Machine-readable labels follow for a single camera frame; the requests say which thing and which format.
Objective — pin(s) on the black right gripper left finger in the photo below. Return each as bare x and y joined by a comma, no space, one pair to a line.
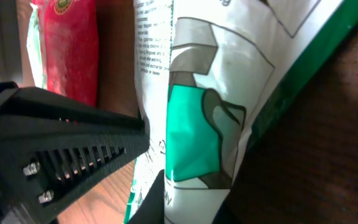
53,150

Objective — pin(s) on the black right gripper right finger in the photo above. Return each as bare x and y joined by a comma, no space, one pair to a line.
152,209

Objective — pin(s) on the white small packet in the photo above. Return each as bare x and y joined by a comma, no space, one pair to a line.
33,45

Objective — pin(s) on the red snack bag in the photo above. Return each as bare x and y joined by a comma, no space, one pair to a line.
69,47

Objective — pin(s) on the green white 3M package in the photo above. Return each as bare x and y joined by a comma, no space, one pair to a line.
211,77

